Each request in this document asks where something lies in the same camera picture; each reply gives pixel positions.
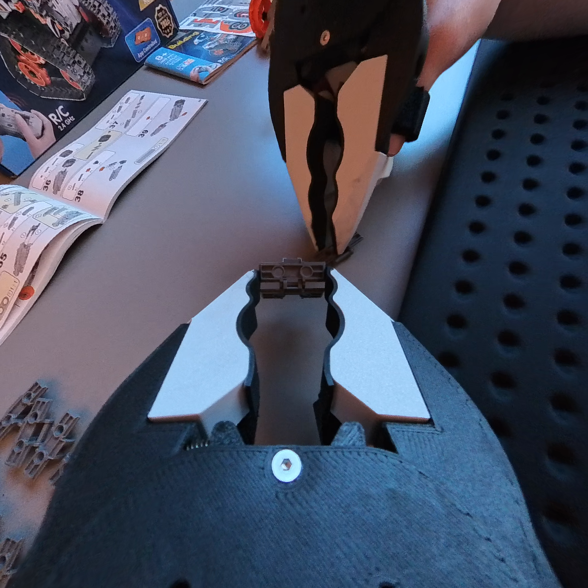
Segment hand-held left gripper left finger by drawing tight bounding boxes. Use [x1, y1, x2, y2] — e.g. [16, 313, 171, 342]
[148, 270, 260, 445]

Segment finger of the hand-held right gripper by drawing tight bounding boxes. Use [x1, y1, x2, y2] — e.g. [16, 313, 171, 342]
[324, 55, 395, 255]
[283, 84, 331, 253]

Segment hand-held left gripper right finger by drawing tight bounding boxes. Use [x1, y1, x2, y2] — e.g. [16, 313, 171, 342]
[314, 268, 432, 445]

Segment grey plastic track link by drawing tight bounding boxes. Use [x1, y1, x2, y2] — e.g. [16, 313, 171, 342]
[317, 233, 364, 263]
[258, 258, 328, 300]

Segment grey desk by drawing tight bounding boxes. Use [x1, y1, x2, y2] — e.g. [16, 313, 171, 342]
[0, 0, 481, 552]

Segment person's right hand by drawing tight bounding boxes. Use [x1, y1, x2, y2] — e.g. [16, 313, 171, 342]
[390, 0, 502, 158]

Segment orange wheel toy assembly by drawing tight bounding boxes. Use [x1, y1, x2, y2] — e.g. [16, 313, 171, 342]
[248, 0, 276, 52]

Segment blue cover leaflet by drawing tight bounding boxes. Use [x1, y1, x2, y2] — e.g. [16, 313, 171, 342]
[145, 28, 258, 85]

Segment sticker sheet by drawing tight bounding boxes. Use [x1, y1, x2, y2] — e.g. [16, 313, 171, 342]
[179, 0, 258, 38]

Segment open instruction booklet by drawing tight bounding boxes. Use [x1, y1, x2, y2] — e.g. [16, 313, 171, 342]
[0, 89, 208, 345]

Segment black perforated mat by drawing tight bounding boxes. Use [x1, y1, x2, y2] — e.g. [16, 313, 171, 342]
[397, 39, 588, 588]

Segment rows of grey track links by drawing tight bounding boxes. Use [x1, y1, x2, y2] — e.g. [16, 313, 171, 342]
[0, 381, 81, 579]

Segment blue toy box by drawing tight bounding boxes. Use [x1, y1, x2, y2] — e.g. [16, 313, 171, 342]
[0, 0, 180, 177]

